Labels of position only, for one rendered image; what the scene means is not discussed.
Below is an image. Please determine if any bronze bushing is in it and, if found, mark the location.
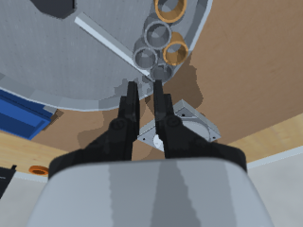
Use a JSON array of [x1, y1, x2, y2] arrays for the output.
[[153, 0, 187, 23], [162, 31, 188, 65]]

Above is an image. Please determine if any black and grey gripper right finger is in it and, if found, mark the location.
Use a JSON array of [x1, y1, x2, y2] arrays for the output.
[[153, 79, 247, 173]]

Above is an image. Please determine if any grey cylinder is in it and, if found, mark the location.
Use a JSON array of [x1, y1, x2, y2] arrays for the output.
[[151, 52, 173, 82], [144, 12, 171, 50], [134, 37, 158, 70]]

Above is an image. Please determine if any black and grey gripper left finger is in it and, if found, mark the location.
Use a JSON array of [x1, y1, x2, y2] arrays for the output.
[[47, 81, 140, 181]]

